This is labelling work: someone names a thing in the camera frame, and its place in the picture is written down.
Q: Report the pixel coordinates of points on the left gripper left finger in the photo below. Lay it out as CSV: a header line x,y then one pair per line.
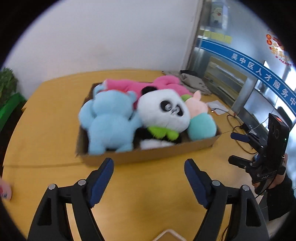
x,y
51,220

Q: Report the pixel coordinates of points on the cartoon sheep poster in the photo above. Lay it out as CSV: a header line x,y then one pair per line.
x,y
219,15

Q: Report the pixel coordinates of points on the green covered table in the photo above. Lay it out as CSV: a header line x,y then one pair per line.
x,y
9,107

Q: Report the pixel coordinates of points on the cardboard box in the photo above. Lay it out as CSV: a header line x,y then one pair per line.
x,y
137,155

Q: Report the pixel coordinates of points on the panda plush toy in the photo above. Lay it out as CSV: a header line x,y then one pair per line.
x,y
164,117

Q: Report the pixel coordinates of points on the pink plush toy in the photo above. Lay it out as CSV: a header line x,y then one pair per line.
x,y
162,82

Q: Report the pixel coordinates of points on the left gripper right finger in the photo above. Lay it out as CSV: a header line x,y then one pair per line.
x,y
246,220

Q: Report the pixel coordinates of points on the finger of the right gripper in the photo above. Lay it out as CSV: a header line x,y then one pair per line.
x,y
241,162
240,137

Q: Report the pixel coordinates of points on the red window decoration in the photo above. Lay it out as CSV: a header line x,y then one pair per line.
x,y
277,49

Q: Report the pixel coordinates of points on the small pink teal plush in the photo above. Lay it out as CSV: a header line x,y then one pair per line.
x,y
201,125

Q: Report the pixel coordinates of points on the white paper sheet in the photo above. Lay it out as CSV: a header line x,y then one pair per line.
x,y
217,107

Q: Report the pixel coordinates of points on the light blue plush toy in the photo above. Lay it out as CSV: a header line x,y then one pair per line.
x,y
110,120

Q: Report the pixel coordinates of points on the grey folded cloth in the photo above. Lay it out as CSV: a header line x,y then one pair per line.
x,y
190,82

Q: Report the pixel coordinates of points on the potted green plant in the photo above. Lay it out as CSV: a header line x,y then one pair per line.
x,y
8,85

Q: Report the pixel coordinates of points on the operator right hand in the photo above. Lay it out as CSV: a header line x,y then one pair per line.
x,y
278,179

